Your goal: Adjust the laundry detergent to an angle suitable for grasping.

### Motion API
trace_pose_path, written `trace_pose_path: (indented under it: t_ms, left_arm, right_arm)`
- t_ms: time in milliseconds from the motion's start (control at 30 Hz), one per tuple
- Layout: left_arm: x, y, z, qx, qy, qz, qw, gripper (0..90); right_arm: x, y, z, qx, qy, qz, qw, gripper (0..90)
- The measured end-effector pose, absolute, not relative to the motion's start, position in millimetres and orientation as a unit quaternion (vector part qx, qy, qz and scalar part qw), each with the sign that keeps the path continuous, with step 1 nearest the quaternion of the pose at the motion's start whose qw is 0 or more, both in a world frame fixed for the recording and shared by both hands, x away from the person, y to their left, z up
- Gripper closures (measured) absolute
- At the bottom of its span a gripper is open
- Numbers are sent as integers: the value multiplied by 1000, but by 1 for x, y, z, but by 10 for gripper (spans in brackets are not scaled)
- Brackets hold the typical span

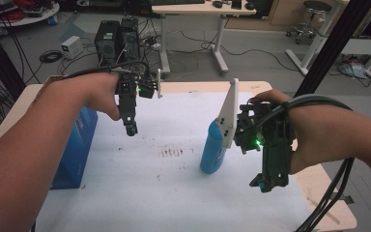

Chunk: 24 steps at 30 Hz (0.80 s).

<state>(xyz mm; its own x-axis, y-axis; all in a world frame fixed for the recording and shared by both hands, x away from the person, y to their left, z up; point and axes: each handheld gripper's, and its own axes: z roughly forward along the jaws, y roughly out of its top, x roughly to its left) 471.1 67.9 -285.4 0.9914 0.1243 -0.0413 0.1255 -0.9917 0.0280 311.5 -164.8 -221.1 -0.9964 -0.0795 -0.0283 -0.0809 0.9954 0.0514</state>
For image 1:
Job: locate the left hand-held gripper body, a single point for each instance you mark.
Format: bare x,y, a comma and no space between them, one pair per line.
127,96

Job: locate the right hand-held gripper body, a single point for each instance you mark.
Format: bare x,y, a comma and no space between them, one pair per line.
277,148

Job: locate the blue bottle with white cap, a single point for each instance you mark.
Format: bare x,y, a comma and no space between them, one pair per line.
211,154

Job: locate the blue cardboard box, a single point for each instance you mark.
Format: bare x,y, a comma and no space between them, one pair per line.
74,154

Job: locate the person's right hand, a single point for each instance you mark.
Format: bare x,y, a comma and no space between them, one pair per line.
301,141

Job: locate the person's left hand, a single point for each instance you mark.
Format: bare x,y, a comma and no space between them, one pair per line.
101,93

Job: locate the large black computer tower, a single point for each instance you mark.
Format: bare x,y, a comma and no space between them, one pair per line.
107,42

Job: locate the white power strip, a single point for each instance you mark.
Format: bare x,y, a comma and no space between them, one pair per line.
153,43

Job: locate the narrow black computer tower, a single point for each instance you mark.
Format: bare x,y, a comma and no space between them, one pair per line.
129,35

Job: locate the grey tape strip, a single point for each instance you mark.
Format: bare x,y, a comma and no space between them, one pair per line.
346,199

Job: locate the white power supply box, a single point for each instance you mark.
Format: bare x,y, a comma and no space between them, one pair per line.
71,46

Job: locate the white foam mat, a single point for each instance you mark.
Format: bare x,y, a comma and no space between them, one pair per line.
161,199

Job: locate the black keyboard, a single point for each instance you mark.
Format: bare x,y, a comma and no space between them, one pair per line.
177,1

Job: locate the pale blue plastic bag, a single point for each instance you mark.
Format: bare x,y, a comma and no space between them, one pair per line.
352,69

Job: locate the wooden desk with white legs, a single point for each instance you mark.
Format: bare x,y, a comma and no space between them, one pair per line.
203,9

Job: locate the round white table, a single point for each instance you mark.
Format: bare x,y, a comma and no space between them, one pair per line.
35,17

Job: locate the black computer mouse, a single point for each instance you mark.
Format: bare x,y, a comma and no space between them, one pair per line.
217,4

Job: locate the office chair base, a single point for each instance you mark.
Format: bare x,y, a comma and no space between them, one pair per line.
315,6

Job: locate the black aluminium post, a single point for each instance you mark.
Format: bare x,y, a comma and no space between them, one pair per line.
335,45

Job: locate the black frame post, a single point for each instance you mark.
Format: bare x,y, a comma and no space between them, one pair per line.
0,61

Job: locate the white desk frame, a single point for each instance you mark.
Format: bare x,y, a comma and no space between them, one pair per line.
364,46

